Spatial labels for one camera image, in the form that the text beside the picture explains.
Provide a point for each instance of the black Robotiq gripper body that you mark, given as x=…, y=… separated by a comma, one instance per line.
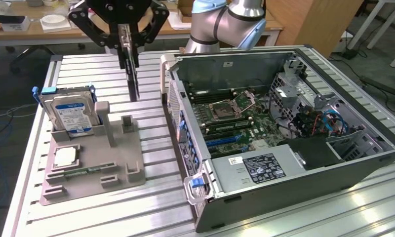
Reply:
x=118, y=11

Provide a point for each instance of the black graphics card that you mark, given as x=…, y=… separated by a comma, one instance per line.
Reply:
x=134, y=84

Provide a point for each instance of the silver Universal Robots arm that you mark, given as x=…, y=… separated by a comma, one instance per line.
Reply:
x=223, y=22

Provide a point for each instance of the white paper stack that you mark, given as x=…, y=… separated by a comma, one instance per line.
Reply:
x=179, y=24

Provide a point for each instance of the cardboard box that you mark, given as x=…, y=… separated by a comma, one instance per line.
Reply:
x=185, y=10

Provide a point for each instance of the white round part on base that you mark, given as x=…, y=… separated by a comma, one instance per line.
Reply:
x=54, y=23

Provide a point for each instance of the grey cup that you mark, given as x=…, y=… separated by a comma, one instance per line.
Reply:
x=35, y=3

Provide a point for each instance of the wooden desk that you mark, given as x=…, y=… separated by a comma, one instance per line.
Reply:
x=26, y=35

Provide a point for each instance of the white box with black lid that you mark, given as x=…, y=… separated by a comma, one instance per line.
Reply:
x=14, y=23

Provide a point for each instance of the black chair base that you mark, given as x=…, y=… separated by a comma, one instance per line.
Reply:
x=22, y=58
x=385, y=85

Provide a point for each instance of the hard disk in blue caddy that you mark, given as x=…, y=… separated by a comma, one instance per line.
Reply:
x=71, y=116

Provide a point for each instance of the metal socket cover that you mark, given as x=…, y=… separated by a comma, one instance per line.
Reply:
x=245, y=98

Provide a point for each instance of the CPU socket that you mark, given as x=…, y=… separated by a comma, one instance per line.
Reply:
x=225, y=111

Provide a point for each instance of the black RAM stick with label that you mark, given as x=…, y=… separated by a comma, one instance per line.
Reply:
x=229, y=124

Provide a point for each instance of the wooden cabinet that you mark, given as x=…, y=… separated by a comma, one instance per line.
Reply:
x=316, y=24

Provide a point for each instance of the metal disk bay cage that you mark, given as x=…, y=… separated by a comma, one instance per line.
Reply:
x=290, y=96

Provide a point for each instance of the blue expansion slot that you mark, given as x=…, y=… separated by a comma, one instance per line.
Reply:
x=222, y=141

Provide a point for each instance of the silver CPU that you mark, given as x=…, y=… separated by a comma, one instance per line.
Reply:
x=65, y=157

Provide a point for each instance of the green motherboard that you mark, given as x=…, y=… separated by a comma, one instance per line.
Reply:
x=261, y=128

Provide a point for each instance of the green RAM stick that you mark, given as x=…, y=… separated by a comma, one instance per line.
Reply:
x=82, y=171

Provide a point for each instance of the silver chipset heatsink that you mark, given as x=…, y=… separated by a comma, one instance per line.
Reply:
x=260, y=144

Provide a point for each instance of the grey parts rack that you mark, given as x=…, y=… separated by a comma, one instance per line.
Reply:
x=95, y=177

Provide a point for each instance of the grey power supply unit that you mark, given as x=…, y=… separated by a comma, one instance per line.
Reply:
x=234, y=177

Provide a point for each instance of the open black PC case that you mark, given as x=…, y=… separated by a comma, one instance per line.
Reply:
x=284, y=197

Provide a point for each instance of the white table frame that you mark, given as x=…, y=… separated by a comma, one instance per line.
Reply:
x=382, y=24

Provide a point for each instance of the metal disk bay bracket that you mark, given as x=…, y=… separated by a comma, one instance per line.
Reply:
x=353, y=148

